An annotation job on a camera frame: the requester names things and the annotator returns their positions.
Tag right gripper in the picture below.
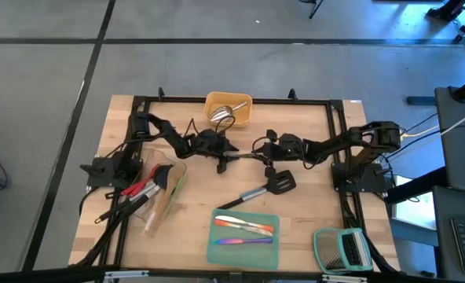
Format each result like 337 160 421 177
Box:
251 128 307 181

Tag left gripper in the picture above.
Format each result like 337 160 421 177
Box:
192 128 240 175

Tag black slotted turner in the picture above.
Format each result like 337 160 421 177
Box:
216 169 298 211

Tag orange plastic bin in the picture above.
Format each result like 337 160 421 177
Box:
203 90 254 129

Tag silver metal scoop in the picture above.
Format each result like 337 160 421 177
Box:
208 100 250 123

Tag grey blade red-handled knife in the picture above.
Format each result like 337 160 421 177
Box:
214 214 276 233

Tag black round spatula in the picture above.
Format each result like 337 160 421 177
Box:
94 163 175 225

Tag green silicone utensil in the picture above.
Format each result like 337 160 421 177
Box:
160 170 188 221

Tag rainbow iridescent knife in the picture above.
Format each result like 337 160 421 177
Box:
212 236 274 246

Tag red silicone spatula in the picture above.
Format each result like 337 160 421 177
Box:
120 163 162 197
128 164 163 197

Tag wooden spatula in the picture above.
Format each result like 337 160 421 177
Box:
141 188 171 239

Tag teal plastic tray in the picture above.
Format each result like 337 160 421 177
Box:
206 208 281 271

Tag teal framed grater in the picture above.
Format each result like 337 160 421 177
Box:
313 226 375 275

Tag black diagonal beam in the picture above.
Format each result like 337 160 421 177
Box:
384 166 453 206

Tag black stand legs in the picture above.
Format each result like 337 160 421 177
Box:
297 0 325 20

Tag grey blue floor bar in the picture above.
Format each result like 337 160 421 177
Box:
406 95 438 107

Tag dark desk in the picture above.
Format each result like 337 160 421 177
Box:
431 185 465 282

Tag dark grey side table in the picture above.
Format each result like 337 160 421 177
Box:
434 86 465 197

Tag person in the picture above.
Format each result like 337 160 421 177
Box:
425 0 465 35

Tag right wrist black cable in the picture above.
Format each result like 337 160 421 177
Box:
250 135 275 155

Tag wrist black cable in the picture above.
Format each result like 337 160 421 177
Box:
181 115 237 137
250 135 275 155

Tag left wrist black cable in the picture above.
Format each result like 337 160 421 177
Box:
181 115 237 137

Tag black aluminium table frame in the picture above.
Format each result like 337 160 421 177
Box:
114 86 375 273

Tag black frame strut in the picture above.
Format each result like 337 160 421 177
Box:
74 196 126 269
340 192 401 275

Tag pale yellow cable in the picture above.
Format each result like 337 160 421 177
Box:
401 123 441 138

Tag white cable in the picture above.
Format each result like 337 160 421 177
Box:
441 103 465 135

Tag black front frame rail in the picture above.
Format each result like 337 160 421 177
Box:
0 263 465 283

